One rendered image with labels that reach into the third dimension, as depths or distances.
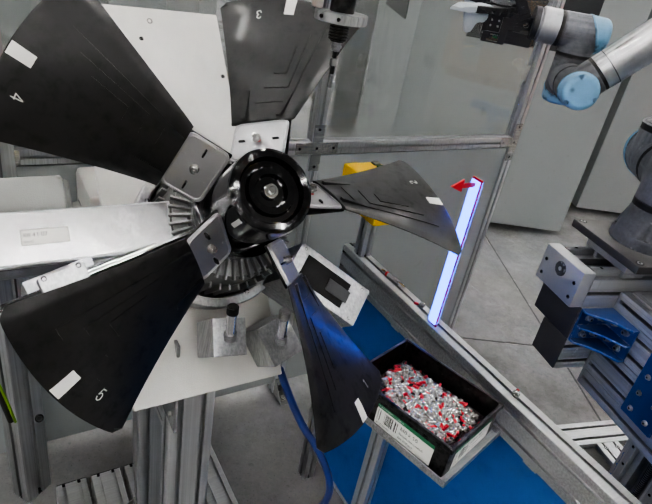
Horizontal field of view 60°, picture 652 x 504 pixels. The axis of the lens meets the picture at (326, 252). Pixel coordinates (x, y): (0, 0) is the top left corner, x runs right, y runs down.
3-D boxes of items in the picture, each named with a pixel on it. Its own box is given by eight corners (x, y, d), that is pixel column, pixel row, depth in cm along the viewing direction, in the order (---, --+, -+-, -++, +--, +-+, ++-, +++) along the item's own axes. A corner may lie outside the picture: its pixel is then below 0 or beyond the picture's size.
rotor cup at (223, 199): (201, 265, 81) (231, 249, 70) (184, 169, 82) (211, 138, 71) (290, 253, 88) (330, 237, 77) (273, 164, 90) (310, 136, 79)
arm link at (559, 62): (543, 105, 126) (561, 54, 120) (536, 94, 135) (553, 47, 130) (579, 112, 125) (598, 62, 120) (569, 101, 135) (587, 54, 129)
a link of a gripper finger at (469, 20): (452, 34, 121) (486, 34, 124) (459, 5, 117) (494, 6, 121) (444, 29, 123) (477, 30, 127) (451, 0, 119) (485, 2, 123)
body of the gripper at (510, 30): (477, 40, 126) (530, 50, 125) (488, -1, 121) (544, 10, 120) (476, 31, 132) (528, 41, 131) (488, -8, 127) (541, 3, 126)
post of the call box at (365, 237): (353, 251, 140) (363, 207, 134) (363, 250, 142) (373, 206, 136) (360, 257, 138) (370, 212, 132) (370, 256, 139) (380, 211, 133)
